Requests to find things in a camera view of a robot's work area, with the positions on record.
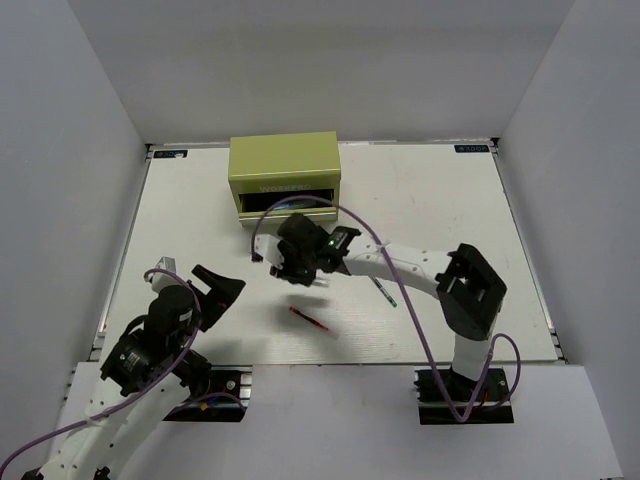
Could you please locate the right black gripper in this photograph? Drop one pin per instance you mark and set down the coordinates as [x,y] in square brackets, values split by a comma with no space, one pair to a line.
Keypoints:
[287,270]

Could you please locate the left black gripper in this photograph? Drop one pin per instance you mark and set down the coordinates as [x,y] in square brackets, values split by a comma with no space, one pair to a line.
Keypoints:
[224,290]

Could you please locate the blue highlighter marker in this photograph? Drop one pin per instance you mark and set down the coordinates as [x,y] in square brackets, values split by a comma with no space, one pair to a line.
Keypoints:
[299,204]

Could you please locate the green metal drawer box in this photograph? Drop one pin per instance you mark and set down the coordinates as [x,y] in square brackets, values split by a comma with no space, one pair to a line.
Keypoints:
[266,168]

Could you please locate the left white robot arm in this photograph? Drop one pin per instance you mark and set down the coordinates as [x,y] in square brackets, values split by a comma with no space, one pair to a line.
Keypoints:
[150,373]

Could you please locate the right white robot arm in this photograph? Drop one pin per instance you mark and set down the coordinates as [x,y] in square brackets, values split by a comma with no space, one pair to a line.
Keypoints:
[469,290]

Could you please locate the red gel pen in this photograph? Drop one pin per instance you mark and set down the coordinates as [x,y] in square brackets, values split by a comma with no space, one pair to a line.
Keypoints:
[317,324]

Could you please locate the green gel pen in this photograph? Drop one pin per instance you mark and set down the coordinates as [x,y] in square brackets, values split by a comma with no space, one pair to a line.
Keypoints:
[384,292]

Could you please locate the left blue corner label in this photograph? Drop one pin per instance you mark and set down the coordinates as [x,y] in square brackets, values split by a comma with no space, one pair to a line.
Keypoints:
[170,154]

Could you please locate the blue corner label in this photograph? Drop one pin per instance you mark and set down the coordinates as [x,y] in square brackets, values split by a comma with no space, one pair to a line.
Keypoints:
[471,148]
[170,154]

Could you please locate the right blue corner label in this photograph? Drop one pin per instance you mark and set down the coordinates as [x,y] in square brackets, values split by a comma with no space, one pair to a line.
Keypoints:
[471,148]

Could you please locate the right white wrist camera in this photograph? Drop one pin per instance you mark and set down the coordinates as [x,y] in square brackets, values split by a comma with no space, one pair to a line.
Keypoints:
[266,249]

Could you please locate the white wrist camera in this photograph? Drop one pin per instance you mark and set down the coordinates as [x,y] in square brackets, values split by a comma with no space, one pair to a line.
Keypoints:
[159,278]
[266,249]

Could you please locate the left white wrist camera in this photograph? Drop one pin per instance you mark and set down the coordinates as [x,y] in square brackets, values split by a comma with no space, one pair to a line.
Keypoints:
[159,278]

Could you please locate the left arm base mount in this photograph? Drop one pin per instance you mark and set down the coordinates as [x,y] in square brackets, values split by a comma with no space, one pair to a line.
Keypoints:
[223,399]

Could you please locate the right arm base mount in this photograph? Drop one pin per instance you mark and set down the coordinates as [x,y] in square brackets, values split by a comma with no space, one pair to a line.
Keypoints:
[489,408]

